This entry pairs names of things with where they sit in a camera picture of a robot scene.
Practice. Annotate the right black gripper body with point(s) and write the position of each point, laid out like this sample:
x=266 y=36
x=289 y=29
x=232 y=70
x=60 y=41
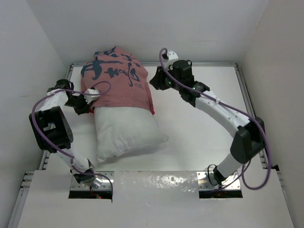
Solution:
x=164 y=82

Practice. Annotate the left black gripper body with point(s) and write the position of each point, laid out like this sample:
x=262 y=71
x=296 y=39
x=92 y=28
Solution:
x=79 y=103

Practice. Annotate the white pillow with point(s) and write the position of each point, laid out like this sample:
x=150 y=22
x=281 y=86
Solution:
x=121 y=130

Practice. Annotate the red patterned pillowcase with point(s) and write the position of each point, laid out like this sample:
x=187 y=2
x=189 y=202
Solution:
x=124 y=74

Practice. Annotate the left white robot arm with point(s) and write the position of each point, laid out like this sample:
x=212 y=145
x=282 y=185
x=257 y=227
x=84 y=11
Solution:
x=53 y=133

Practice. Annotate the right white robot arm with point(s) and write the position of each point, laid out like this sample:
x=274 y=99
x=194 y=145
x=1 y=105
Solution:
x=246 y=133

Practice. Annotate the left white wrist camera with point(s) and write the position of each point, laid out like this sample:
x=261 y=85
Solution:
x=91 y=95

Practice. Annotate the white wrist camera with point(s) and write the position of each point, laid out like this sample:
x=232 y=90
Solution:
x=91 y=95
x=170 y=57

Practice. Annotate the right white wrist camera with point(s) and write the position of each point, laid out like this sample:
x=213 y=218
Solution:
x=170 y=57

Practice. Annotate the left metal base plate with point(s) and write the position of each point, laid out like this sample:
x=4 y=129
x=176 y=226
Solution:
x=100 y=182

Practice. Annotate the metal base plate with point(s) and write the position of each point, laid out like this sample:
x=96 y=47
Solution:
x=100 y=182
x=206 y=182

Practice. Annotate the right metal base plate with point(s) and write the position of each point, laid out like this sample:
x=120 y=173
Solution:
x=206 y=182

